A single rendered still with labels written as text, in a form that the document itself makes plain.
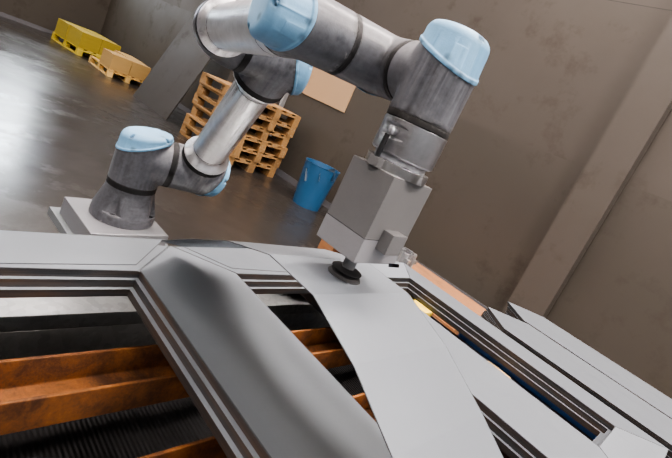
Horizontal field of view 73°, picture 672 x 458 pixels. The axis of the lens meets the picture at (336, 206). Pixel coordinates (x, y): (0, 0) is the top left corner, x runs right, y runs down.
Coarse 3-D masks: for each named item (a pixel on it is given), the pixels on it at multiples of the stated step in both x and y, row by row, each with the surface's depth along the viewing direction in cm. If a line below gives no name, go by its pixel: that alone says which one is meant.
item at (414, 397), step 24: (384, 360) 45; (408, 360) 48; (432, 360) 51; (384, 384) 43; (408, 384) 45; (432, 384) 48; (456, 384) 51; (384, 408) 41; (408, 408) 43; (432, 408) 45; (456, 408) 48; (384, 432) 39; (408, 432) 41; (432, 432) 43
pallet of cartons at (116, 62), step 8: (104, 48) 808; (104, 56) 804; (112, 56) 783; (120, 56) 795; (128, 56) 856; (104, 64) 800; (112, 64) 786; (120, 64) 795; (128, 64) 804; (136, 64) 812; (144, 64) 845; (104, 72) 800; (112, 72) 789; (120, 72) 801; (128, 72) 810; (136, 72) 818; (144, 72) 826; (128, 80) 812; (136, 80) 821
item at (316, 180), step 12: (312, 168) 506; (324, 168) 544; (300, 180) 519; (312, 180) 508; (324, 180) 508; (300, 192) 517; (312, 192) 512; (324, 192) 517; (300, 204) 517; (312, 204) 517
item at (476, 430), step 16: (480, 416) 50; (448, 432) 45; (464, 432) 47; (480, 432) 49; (416, 448) 40; (432, 448) 42; (448, 448) 43; (464, 448) 45; (480, 448) 47; (496, 448) 49
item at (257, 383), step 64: (192, 256) 82; (192, 320) 63; (256, 320) 71; (448, 320) 117; (192, 384) 55; (256, 384) 56; (320, 384) 62; (256, 448) 48; (320, 448) 51; (384, 448) 55; (512, 448) 72
